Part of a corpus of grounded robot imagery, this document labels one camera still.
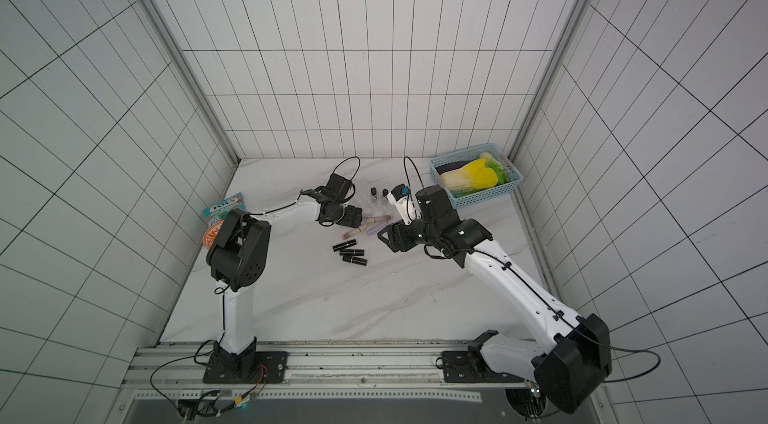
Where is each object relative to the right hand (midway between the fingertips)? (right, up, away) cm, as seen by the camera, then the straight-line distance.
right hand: (378, 232), depth 75 cm
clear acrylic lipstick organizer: (-1, +5, +30) cm, 30 cm away
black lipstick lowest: (-8, -11, +16) cm, 21 cm away
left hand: (-12, 0, +25) cm, 28 cm away
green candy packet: (-57, +3, +27) cm, 63 cm away
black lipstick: (-9, -9, +17) cm, 22 cm away
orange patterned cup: (-55, -4, +20) cm, 59 cm away
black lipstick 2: (-3, +10, +26) cm, 28 cm away
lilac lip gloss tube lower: (-2, -3, +23) cm, 24 cm away
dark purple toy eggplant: (+23, +18, +33) cm, 44 cm away
